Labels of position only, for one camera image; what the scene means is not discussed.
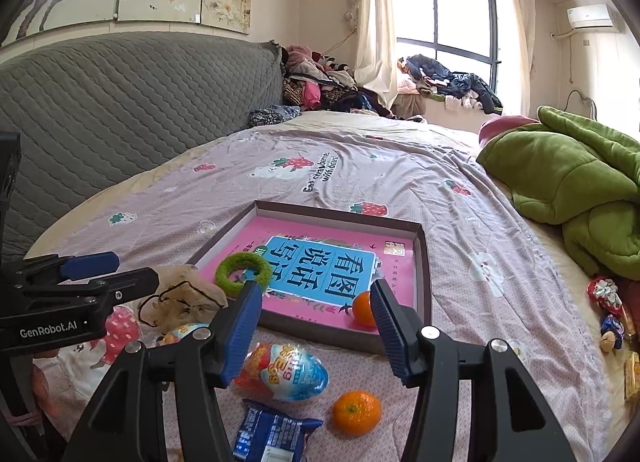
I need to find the window frame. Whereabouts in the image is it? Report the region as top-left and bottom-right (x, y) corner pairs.
(393, 0), (499, 87)

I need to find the beige mesh drawstring bag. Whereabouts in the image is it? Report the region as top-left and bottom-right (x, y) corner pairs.
(137, 264), (228, 334)

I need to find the blue snack packet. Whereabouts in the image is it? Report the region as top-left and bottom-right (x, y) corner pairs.
(232, 399), (323, 462)

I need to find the pink blue book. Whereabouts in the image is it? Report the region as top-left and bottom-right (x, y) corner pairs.
(191, 210), (423, 333)

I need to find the pink pillow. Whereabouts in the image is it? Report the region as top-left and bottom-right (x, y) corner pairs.
(478, 115), (537, 147)

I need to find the blue toy egg package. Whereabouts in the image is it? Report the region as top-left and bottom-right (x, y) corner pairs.
(233, 342), (330, 402)

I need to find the pink strawberry bed sheet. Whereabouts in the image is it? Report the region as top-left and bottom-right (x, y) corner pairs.
(30, 112), (628, 461)

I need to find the red foil candy wrapper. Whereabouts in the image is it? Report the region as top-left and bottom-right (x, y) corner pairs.
(587, 277), (623, 317)

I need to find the yellow snack bar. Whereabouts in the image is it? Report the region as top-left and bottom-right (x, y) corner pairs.
(624, 352), (640, 401)

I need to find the clothes pile by headboard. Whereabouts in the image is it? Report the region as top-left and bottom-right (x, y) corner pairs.
(247, 45), (394, 127)

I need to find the cream curtain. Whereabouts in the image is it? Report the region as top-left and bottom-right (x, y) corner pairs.
(345, 0), (397, 108)

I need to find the grey quilted headboard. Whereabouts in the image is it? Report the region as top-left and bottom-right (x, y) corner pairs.
(1, 32), (283, 260)

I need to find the red toy egg package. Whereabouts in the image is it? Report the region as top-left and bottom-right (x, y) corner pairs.
(156, 322), (208, 346)

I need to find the clothes pile on windowsill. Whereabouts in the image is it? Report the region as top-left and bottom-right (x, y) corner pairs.
(397, 54), (503, 115)

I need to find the green fuzzy ring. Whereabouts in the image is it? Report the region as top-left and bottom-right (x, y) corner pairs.
(214, 250), (275, 299)

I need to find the left hand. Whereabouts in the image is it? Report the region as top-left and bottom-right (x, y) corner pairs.
(30, 362), (58, 418)

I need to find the orange tangerine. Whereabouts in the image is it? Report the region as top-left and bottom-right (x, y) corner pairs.
(332, 390), (382, 437)
(352, 291), (376, 329)

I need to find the green fleece blanket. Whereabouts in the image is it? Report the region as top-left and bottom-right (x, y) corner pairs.
(477, 106), (639, 280)

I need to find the grey cardboard box tray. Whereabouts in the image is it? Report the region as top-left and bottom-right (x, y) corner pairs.
(189, 201), (432, 354)

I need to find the white air conditioner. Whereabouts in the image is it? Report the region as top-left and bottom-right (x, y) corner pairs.
(566, 4), (620, 32)

